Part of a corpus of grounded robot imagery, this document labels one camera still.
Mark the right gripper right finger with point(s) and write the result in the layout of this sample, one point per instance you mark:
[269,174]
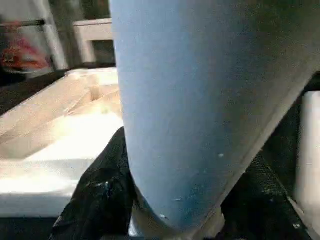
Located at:
[257,207]

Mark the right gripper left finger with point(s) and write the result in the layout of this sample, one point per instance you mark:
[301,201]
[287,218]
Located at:
[100,200]

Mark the white plastic table top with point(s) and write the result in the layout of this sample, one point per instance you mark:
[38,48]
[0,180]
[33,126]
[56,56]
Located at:
[62,125]

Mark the black shiny mat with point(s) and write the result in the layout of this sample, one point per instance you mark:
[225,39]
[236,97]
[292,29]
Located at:
[15,92]

